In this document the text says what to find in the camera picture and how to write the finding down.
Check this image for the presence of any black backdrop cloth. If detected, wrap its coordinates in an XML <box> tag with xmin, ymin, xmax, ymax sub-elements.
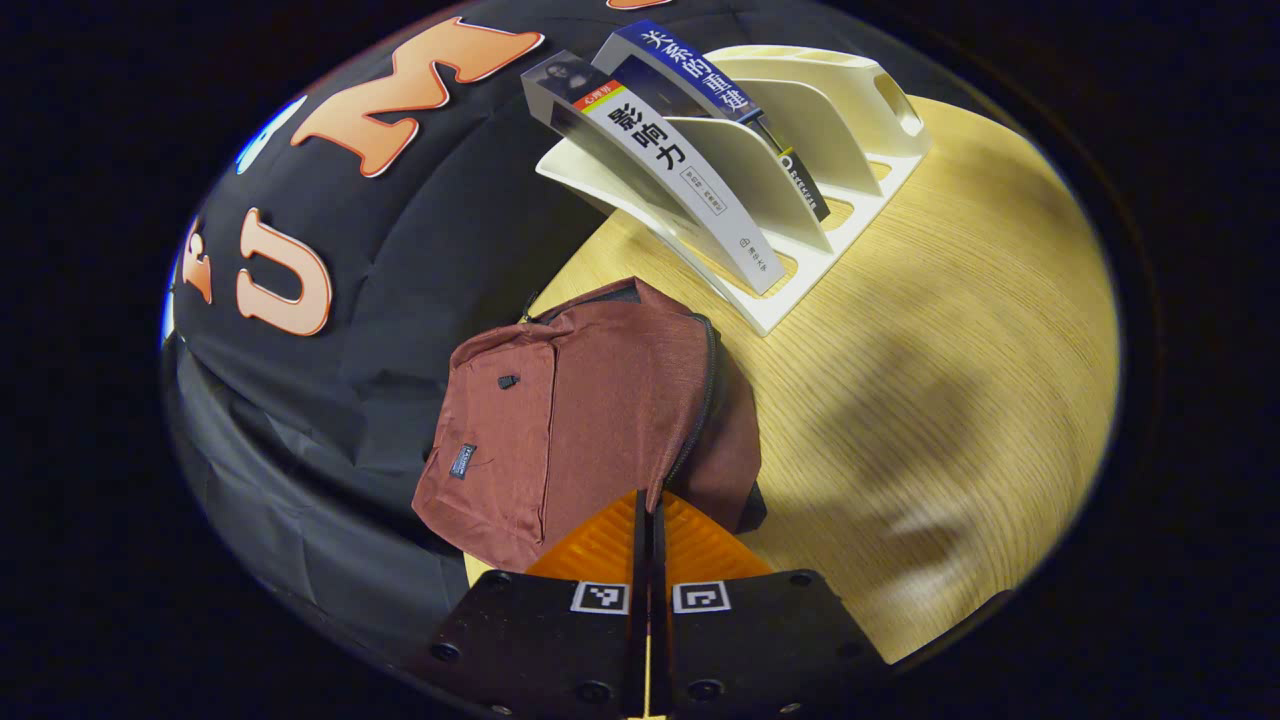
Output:
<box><xmin>160</xmin><ymin>0</ymin><xmax>901</xmax><ymax>651</ymax></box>

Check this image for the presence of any maroon schoolbag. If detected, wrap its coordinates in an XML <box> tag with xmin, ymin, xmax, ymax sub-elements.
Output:
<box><xmin>410</xmin><ymin>277</ymin><xmax>769</xmax><ymax>573</ymax></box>

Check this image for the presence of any white spine book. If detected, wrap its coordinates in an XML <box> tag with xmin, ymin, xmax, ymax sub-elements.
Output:
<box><xmin>520</xmin><ymin>50</ymin><xmax>788</xmax><ymax>296</ymax></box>

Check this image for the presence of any white bookshelf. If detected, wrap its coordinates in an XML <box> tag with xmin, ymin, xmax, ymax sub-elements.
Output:
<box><xmin>535</xmin><ymin>45</ymin><xmax>936</xmax><ymax>338</ymax></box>

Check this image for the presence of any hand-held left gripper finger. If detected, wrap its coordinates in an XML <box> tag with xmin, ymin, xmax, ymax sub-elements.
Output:
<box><xmin>405</xmin><ymin>490</ymin><xmax>651</xmax><ymax>720</ymax></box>
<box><xmin>650</xmin><ymin>490</ymin><xmax>891</xmax><ymax>720</ymax></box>

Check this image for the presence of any blue spine book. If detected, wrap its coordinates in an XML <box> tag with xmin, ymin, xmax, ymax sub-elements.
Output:
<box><xmin>592</xmin><ymin>18</ymin><xmax>833</xmax><ymax>223</ymax></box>

